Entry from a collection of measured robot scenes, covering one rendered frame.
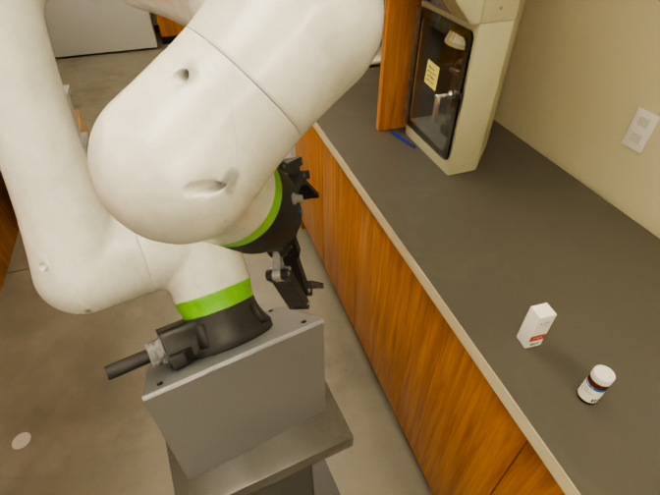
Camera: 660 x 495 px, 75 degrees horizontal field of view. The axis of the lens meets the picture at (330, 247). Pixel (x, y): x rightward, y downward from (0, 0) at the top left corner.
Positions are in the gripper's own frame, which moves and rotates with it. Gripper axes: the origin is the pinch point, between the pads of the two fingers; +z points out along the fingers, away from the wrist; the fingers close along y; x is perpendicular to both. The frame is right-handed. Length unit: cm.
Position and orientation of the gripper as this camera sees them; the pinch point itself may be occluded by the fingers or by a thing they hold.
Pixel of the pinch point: (309, 239)
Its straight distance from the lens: 63.3
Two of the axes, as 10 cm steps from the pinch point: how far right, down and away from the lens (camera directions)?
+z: 2.2, 1.3, 9.7
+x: 9.8, -0.8, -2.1
